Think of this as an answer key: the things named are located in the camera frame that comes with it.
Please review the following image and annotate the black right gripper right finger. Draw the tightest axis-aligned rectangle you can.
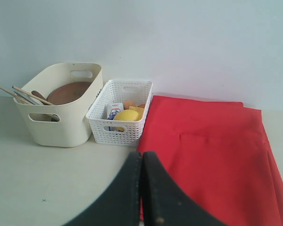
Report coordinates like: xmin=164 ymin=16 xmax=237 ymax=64
xmin=141 ymin=151 xmax=225 ymax=226

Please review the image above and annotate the steel table knife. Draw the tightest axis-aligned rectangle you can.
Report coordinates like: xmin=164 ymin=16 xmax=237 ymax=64
xmin=14 ymin=90 xmax=42 ymax=105

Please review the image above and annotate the cream plastic bin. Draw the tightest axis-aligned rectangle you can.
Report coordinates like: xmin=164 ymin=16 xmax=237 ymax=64
xmin=16 ymin=62 xmax=103 ymax=147

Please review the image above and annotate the red table cloth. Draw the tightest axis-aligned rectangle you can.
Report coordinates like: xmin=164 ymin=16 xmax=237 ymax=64
xmin=138 ymin=96 xmax=283 ymax=226

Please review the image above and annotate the white woven plastic basket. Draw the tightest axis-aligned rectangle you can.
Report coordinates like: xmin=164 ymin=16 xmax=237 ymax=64
xmin=86 ymin=79 xmax=153 ymax=146

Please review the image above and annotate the wooden chopstick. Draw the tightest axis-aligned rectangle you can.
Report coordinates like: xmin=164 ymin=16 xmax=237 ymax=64
xmin=12 ymin=86 xmax=54 ymax=105
xmin=0 ymin=86 xmax=32 ymax=105

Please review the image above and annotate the white blue milk carton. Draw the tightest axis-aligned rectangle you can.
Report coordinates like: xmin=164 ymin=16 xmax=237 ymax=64
xmin=107 ymin=102 xmax=124 ymax=120

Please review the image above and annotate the yellow lemon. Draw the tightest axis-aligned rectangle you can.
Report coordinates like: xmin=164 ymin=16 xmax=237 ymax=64
xmin=114 ymin=109 xmax=141 ymax=121

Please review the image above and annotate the yellow cheese wedge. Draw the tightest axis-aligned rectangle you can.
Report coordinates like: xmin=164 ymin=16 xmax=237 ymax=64
xmin=129 ymin=106 xmax=144 ymax=117

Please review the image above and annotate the brown wooden spoon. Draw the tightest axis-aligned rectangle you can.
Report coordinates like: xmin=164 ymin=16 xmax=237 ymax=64
xmin=31 ymin=90 xmax=46 ymax=100

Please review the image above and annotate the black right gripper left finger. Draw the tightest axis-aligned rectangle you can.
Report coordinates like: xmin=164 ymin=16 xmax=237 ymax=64
xmin=65 ymin=152 xmax=142 ymax=226

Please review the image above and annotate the brown wooden plate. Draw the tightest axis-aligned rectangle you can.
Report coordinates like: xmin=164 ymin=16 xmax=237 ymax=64
xmin=47 ymin=81 xmax=91 ymax=105

